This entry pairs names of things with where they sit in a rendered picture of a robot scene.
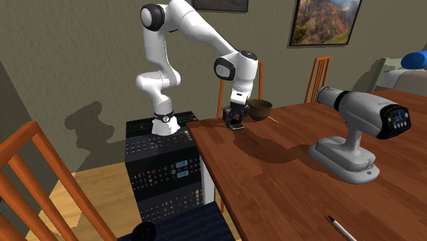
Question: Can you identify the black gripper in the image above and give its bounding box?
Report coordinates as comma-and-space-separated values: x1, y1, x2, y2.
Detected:
222, 101, 250, 129

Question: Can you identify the orange wooden chair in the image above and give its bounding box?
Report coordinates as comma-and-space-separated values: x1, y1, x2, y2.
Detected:
216, 60, 264, 118
0, 120, 118, 241
304, 55, 333, 104

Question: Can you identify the brown bowl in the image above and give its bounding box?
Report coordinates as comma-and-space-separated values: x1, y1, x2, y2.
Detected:
247, 99, 273, 122

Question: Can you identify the black patterned robot stand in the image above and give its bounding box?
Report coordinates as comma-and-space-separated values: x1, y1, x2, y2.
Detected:
125, 111, 216, 225

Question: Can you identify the brown wooden table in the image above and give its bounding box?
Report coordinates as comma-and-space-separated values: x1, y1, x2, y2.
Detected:
185, 88, 427, 241

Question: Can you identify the dark blue striped block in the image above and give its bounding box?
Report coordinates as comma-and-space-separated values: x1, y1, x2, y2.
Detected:
116, 201, 236, 241

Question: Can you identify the grey handheld device on base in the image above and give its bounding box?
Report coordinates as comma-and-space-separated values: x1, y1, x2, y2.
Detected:
307, 86, 413, 186

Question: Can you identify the black round knob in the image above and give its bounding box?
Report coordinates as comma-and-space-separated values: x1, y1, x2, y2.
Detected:
130, 221, 157, 241

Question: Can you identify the white pen with black tip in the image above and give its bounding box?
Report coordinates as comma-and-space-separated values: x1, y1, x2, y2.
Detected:
326, 215, 359, 241

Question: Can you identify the pale sofa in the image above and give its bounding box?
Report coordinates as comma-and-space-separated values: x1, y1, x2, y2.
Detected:
379, 58, 427, 98

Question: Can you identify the blue cushion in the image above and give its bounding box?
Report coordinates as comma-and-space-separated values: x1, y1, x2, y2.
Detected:
400, 50, 427, 71

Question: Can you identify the dark framed wall picture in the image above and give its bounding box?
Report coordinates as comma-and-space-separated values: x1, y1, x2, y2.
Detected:
191, 0, 250, 14

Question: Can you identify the framed landscape wall picture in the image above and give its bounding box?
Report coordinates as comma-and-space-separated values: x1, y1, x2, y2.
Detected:
287, 0, 363, 47

